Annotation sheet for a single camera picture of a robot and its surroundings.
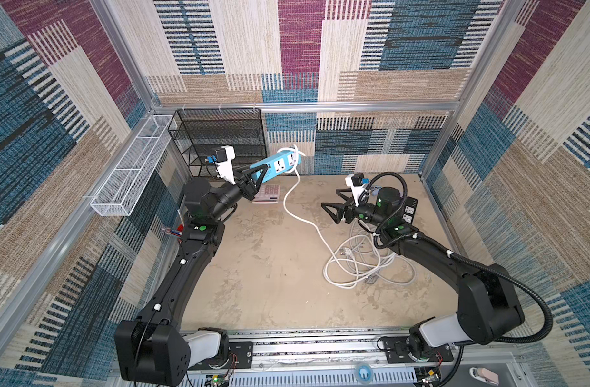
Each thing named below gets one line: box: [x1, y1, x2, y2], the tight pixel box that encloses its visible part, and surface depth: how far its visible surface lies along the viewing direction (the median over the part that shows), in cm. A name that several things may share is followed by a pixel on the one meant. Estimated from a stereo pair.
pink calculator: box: [252, 183, 281, 204], surface depth 114 cm
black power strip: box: [401, 196, 419, 225], surface depth 107 cm
